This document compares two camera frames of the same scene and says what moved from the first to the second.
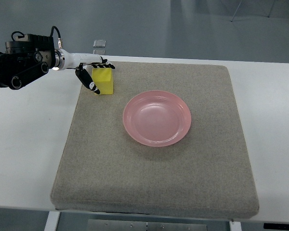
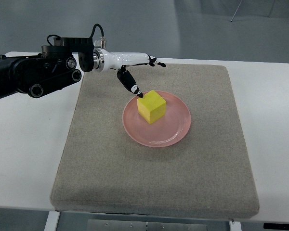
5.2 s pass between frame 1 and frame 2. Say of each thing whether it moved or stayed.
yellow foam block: moved
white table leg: stayed
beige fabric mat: stayed
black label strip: stayed
